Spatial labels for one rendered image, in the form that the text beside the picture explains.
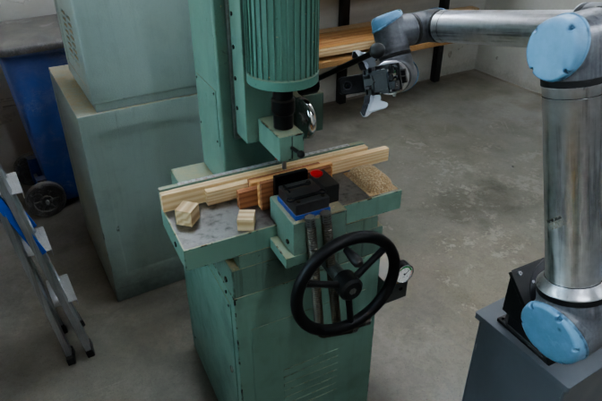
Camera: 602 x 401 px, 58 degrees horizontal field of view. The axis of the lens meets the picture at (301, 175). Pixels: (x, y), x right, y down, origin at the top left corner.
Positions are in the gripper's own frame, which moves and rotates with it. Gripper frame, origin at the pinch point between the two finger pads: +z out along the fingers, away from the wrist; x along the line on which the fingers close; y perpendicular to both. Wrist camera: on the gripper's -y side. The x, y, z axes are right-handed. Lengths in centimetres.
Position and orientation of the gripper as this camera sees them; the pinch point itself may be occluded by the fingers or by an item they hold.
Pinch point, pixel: (355, 84)
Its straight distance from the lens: 128.5
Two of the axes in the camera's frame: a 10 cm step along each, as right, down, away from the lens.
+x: 1.7, 9.7, 1.6
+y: 8.9, -0.8, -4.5
